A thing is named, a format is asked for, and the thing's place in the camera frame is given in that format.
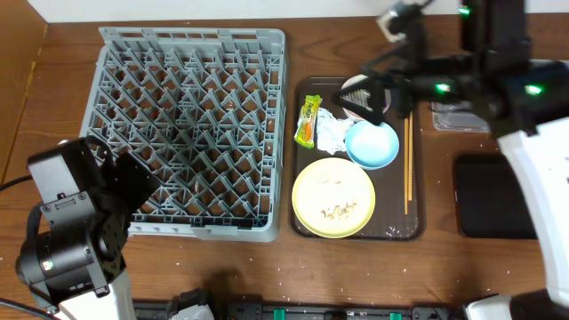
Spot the light blue bowl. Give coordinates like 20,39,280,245
345,121,399,170

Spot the white tissue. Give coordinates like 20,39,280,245
316,108,355,156

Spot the yellow green snack wrapper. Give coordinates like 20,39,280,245
294,95,322,148

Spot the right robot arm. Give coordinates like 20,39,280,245
333,0,568,320

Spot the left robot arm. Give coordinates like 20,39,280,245
16,137,161,319

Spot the grey plastic dishwasher rack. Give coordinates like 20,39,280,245
81,27,287,243

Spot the right wooden chopstick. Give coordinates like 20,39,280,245
407,112,413,202

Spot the wooden chopstick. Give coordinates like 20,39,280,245
404,118,409,215
407,112,413,202

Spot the left wooden chopstick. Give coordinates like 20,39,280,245
404,118,409,215

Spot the clear plastic bin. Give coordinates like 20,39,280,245
430,101,490,132

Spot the dark brown serving tray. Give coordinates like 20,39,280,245
289,76,425,242

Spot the yellow plate with crumbs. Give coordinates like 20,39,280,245
292,157,376,239

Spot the black plastic bin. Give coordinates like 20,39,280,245
453,154,537,240

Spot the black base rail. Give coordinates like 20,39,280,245
133,289,465,320

